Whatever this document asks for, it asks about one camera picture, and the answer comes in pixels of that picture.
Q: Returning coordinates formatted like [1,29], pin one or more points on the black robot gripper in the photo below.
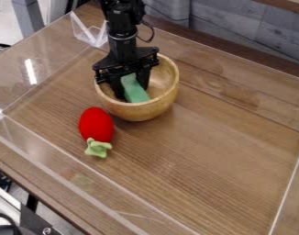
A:
[127,58]

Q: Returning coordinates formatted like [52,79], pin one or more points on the green rectangular block stick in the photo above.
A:
[133,93]

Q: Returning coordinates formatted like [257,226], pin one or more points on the light brown wooden bowl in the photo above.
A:
[156,104]

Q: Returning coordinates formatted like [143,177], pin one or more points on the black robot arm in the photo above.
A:
[123,17]

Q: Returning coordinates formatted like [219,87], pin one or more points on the red plush strawberry toy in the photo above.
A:
[96,130]

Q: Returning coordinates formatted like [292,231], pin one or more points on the grey cabinet leg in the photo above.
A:
[28,15]

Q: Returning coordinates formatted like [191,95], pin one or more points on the clear acrylic enclosure wall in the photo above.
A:
[208,169]

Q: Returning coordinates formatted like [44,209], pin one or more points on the black table clamp mount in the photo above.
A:
[33,225]

